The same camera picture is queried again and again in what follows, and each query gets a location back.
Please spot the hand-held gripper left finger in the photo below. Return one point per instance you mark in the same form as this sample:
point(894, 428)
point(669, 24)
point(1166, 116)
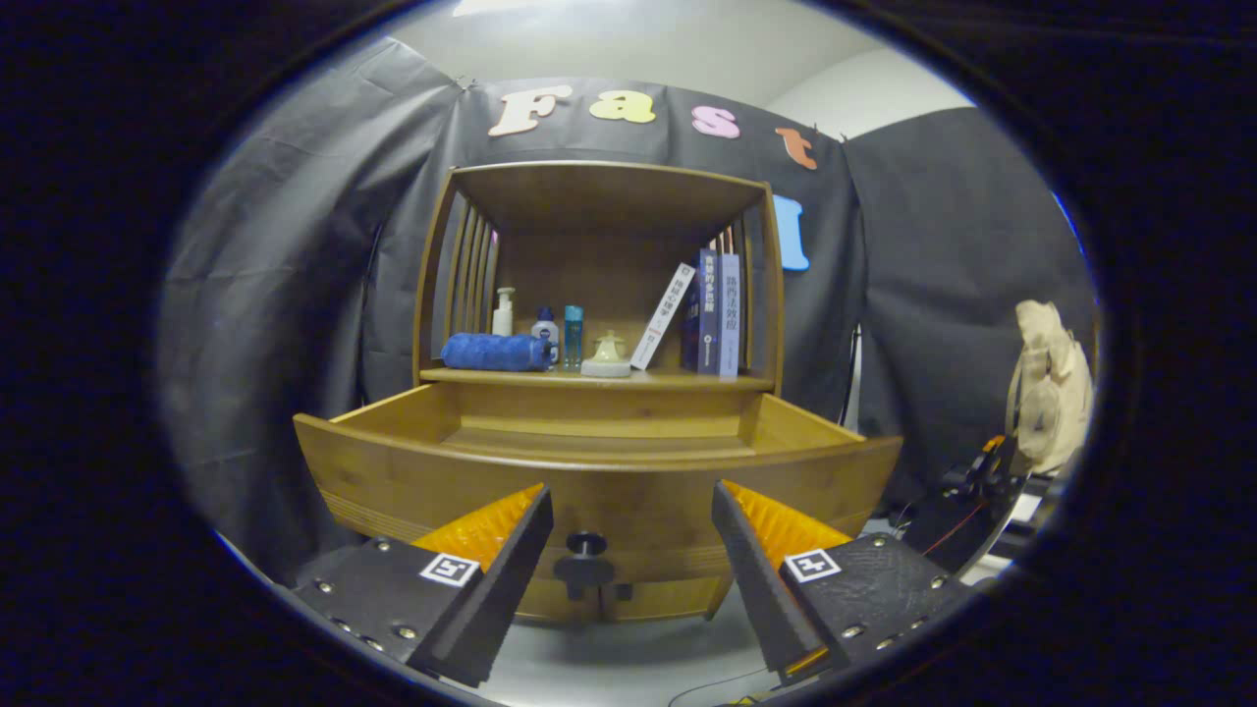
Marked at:
point(501, 599)

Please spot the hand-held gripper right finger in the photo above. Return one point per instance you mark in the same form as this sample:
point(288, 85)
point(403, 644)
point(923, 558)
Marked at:
point(761, 579)

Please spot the wooden cabinet door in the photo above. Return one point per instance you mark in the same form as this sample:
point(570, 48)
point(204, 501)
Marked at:
point(678, 597)
point(545, 607)

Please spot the wooden countertop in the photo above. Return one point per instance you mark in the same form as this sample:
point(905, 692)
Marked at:
point(668, 378)

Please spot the black equipment with orange parts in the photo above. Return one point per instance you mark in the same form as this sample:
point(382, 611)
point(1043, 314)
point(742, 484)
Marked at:
point(948, 525)

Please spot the blue towel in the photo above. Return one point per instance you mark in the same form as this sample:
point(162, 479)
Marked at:
point(491, 352)

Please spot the short dark book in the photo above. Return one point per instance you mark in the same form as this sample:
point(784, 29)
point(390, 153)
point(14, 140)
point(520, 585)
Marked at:
point(691, 334)

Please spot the pale blue book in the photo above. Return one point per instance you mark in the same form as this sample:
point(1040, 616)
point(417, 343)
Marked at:
point(730, 314)

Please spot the white lotion bottle blue cap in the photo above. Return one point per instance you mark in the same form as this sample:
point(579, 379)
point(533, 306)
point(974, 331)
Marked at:
point(546, 334)

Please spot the tall dark blue book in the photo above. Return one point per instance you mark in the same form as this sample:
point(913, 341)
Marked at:
point(709, 314)

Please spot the teal bottle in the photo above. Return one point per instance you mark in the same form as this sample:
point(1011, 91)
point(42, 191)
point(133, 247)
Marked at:
point(573, 334)

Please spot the white pump bottle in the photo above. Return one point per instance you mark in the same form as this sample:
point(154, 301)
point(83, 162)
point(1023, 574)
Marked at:
point(503, 319)

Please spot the white book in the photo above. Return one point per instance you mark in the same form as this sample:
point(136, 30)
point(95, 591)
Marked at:
point(663, 316)

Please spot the beige bag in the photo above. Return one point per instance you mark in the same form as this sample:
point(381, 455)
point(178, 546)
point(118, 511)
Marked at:
point(1051, 393)

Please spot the black backdrop cloth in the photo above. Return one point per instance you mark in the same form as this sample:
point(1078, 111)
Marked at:
point(275, 295)

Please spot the wooden cabinet with shelf frame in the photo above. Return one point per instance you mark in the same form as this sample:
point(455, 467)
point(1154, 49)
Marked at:
point(589, 265)

